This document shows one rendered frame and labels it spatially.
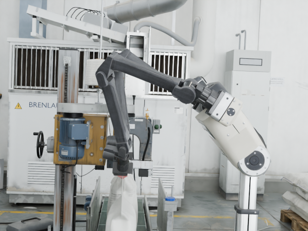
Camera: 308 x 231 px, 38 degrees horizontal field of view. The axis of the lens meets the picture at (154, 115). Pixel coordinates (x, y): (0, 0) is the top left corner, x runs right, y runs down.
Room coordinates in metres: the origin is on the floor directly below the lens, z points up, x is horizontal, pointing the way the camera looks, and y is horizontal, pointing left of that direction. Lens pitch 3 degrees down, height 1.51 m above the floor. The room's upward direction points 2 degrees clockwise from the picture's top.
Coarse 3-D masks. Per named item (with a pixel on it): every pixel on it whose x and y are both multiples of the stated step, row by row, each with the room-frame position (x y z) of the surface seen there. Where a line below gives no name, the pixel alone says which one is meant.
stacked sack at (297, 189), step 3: (294, 186) 5.23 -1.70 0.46; (294, 189) 5.25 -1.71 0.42; (297, 189) 5.10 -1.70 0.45; (300, 189) 5.00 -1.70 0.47; (297, 192) 5.09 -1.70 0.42; (300, 192) 4.99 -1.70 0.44; (303, 192) 4.87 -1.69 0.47; (306, 192) 4.81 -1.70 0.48; (300, 195) 5.00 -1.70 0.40; (303, 195) 4.86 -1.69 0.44; (306, 195) 4.77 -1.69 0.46; (306, 198) 4.75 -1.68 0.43
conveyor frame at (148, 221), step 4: (100, 196) 4.49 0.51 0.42; (144, 196) 4.57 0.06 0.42; (100, 200) 4.32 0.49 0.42; (144, 200) 4.52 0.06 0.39; (100, 204) 4.33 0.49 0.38; (144, 204) 4.48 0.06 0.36; (100, 208) 4.35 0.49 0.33; (144, 208) 4.45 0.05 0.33; (144, 212) 4.41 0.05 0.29; (148, 212) 3.96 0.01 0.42; (100, 216) 3.92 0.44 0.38; (144, 216) 3.98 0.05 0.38; (148, 216) 3.83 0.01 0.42; (148, 220) 3.70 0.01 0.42; (148, 224) 3.66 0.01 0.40; (148, 228) 3.63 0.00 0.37
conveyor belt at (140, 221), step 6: (108, 198) 4.57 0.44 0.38; (138, 204) 4.37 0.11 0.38; (102, 210) 4.10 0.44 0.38; (138, 210) 4.15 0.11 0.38; (102, 216) 3.90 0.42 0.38; (138, 216) 3.95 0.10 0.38; (102, 222) 3.72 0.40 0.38; (138, 222) 3.77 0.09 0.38; (144, 222) 3.78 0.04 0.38; (102, 228) 3.56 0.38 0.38; (138, 228) 3.60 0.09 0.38; (144, 228) 3.61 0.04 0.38
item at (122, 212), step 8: (120, 200) 2.56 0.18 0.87; (112, 208) 2.51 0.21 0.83; (120, 208) 2.37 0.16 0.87; (128, 208) 2.48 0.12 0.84; (112, 216) 2.39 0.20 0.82; (120, 216) 2.32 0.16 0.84; (128, 216) 2.37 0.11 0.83; (112, 224) 2.34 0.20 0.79; (120, 224) 2.35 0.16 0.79; (128, 224) 2.34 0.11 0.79
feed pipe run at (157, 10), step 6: (156, 0) 5.16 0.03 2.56; (162, 0) 5.13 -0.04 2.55; (168, 0) 5.10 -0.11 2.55; (174, 0) 5.09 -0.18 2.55; (180, 0) 5.09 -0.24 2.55; (186, 0) 5.14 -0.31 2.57; (156, 6) 5.17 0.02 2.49; (162, 6) 5.15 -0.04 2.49; (168, 6) 5.14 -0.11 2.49; (174, 6) 5.13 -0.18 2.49; (180, 6) 5.17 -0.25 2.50; (156, 12) 5.23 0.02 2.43; (162, 12) 5.23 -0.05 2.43; (174, 12) 6.15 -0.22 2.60; (174, 18) 6.15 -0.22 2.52; (174, 24) 6.15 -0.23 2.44; (174, 30) 6.15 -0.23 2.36
